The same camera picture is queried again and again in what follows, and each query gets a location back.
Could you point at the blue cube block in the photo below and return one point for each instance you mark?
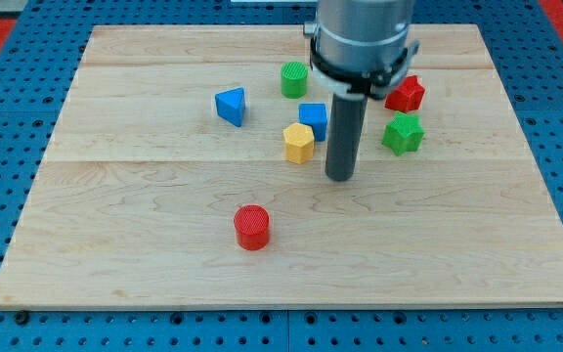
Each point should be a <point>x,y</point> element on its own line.
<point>315,116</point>

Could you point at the green cylinder block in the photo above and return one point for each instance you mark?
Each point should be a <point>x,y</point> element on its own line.
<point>294,80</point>

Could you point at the blue triangle block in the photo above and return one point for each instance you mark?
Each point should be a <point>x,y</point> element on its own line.
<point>230,105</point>

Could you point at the wooden board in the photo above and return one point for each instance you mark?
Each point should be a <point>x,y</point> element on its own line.
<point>133,205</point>

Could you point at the yellow hexagon block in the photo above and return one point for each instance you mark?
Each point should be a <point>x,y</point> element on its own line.
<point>299,143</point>

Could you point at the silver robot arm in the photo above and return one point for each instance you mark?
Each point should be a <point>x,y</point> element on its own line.
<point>359,48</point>

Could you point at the red cylinder block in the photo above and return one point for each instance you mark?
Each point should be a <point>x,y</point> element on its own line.
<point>252,225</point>

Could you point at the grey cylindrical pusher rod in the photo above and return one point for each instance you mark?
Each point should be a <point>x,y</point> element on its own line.
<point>345,129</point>

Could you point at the green star block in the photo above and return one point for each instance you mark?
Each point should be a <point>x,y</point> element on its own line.
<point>403,134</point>

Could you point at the red star block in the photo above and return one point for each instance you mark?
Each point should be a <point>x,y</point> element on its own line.
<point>407,97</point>

